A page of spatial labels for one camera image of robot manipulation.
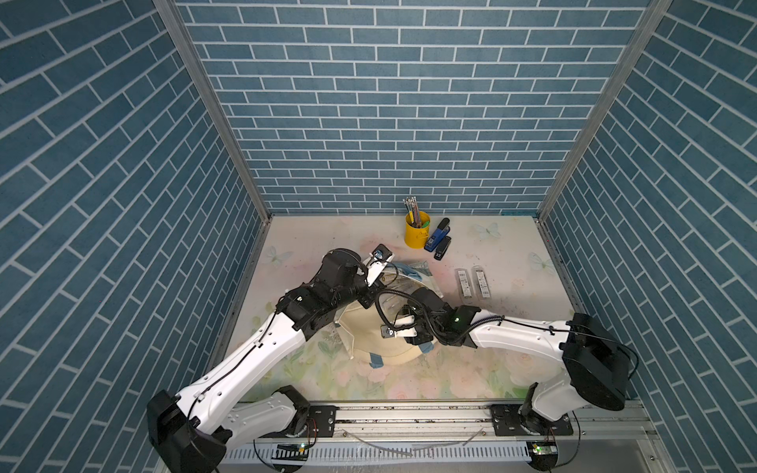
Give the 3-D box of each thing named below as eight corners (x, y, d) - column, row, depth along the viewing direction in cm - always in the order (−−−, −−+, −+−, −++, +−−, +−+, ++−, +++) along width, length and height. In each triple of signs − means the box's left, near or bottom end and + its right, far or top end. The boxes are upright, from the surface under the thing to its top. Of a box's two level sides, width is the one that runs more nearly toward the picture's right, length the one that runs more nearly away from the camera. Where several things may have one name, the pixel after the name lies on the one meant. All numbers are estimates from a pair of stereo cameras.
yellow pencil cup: (404, 249, 112) (406, 230, 104) (404, 230, 118) (405, 211, 110) (428, 249, 112) (431, 230, 104) (426, 230, 119) (428, 211, 110)
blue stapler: (420, 247, 112) (421, 238, 109) (441, 224, 120) (443, 215, 116) (430, 253, 111) (431, 244, 107) (451, 229, 119) (453, 220, 115)
